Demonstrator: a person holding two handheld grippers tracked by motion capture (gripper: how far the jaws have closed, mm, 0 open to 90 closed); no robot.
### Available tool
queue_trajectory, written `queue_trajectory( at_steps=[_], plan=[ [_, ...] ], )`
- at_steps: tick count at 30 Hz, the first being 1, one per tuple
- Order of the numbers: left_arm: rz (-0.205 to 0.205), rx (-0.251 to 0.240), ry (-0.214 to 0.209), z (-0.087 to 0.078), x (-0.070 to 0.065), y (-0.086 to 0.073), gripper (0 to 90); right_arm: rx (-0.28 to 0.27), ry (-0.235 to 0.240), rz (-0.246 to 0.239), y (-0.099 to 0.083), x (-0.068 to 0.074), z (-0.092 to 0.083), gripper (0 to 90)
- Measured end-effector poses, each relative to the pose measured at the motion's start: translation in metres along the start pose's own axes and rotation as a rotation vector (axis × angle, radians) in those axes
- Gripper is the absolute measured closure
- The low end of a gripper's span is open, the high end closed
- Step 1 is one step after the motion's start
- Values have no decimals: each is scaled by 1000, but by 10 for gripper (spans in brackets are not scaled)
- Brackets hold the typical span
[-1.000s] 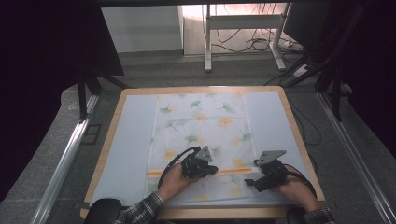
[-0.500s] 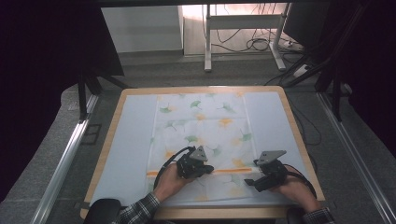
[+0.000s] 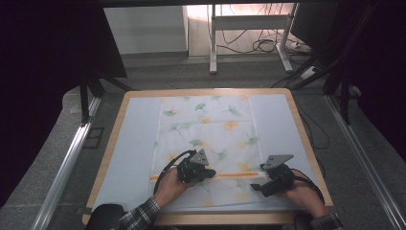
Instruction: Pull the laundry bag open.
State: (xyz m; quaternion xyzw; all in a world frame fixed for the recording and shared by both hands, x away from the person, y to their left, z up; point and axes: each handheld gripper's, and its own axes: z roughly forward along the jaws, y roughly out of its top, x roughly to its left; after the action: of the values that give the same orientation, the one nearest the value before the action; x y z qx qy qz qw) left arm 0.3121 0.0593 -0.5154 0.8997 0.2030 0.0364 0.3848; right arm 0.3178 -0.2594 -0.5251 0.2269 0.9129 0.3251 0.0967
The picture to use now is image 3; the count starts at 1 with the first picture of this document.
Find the white leaf-print cloth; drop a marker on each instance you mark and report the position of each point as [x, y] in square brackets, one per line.
[210, 140]

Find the black monitor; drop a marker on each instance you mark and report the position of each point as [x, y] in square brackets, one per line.
[311, 24]

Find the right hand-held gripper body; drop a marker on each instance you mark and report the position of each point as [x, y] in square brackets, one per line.
[278, 179]

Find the white panel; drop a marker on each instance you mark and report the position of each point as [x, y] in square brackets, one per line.
[145, 30]

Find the person's left hand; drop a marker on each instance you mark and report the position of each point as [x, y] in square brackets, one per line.
[170, 188]

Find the dark curtain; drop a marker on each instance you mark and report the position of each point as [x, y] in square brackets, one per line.
[38, 80]

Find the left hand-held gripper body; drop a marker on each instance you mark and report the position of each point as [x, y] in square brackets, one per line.
[193, 169]

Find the black metal stand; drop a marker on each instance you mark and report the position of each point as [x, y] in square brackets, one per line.
[343, 80]
[85, 96]

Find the black floor grate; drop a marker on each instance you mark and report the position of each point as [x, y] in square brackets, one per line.
[93, 138]

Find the dark cloth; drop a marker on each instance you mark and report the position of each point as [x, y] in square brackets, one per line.
[105, 217]

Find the white metal desk frame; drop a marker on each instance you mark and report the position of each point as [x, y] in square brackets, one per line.
[250, 23]

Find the person's right hand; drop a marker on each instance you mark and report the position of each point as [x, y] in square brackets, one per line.
[301, 195]

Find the white power strip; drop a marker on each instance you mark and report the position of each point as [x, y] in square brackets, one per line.
[308, 72]

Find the aluminium floor rail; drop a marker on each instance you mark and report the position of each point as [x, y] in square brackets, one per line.
[367, 159]
[65, 169]

